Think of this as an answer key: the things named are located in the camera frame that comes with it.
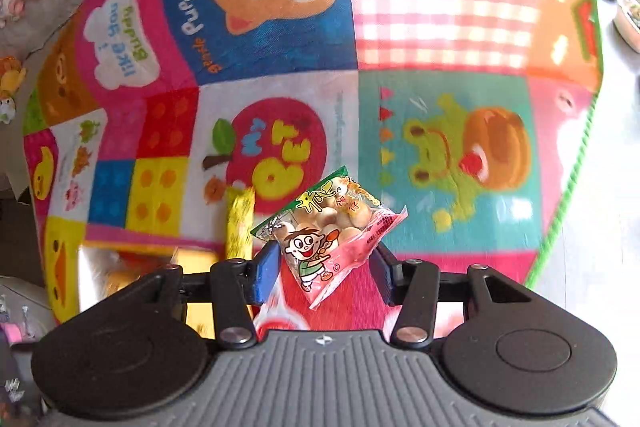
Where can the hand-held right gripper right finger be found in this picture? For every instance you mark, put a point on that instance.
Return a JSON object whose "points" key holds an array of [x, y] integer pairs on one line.
{"points": [[382, 279]]}

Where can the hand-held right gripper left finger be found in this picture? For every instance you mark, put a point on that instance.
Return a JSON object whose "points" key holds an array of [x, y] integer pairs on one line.
{"points": [[267, 274]]}

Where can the yellow cardboard box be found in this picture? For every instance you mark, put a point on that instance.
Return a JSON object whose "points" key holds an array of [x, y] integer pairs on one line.
{"points": [[239, 222]]}

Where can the pink green bun snack packet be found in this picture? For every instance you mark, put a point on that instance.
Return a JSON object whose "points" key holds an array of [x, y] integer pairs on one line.
{"points": [[330, 237]]}

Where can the yellow bread packet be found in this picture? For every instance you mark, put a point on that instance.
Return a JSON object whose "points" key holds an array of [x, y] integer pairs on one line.
{"points": [[130, 277]]}

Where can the colourful cartoon play mat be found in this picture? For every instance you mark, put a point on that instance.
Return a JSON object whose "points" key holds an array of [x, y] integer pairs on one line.
{"points": [[425, 82]]}

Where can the white plush toy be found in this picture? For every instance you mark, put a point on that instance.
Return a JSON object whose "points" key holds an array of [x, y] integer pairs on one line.
{"points": [[5, 108]]}

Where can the orange plush toy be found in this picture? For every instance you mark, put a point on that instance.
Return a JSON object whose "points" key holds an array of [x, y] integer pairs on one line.
{"points": [[11, 79]]}

